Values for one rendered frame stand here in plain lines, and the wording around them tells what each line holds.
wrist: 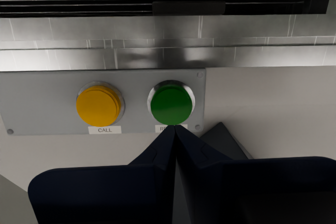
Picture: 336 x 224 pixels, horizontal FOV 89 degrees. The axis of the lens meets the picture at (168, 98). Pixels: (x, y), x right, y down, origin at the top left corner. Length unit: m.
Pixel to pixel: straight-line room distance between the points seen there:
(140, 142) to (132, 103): 0.15
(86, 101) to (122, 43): 0.06
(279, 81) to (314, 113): 0.09
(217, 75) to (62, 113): 0.21
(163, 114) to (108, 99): 0.05
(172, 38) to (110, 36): 0.06
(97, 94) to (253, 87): 0.23
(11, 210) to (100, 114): 2.06
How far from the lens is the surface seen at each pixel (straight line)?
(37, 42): 0.21
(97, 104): 0.17
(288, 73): 0.33
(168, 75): 0.16
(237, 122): 0.32
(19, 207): 2.14
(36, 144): 0.39
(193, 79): 0.17
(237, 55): 0.18
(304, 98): 0.36
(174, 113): 0.16
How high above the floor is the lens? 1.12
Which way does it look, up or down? 72 degrees down
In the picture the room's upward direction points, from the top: 176 degrees clockwise
